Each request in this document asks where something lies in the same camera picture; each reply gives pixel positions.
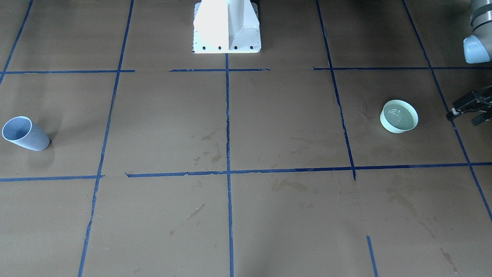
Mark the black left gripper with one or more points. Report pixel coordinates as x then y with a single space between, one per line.
473 103

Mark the mint green bowl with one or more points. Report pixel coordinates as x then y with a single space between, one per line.
398 116

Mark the light blue plastic cup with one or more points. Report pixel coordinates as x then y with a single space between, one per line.
24 132

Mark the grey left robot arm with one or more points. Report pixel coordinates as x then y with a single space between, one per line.
477 49

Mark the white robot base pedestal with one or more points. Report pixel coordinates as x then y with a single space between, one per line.
226 26

